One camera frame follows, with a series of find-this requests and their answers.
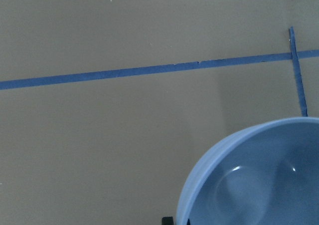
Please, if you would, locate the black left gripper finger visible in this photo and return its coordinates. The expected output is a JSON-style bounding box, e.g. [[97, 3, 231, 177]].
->
[[161, 217, 174, 225]]

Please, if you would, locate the blue ceramic bowl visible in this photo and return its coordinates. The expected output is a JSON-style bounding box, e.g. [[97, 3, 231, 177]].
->
[[175, 117, 319, 225]]

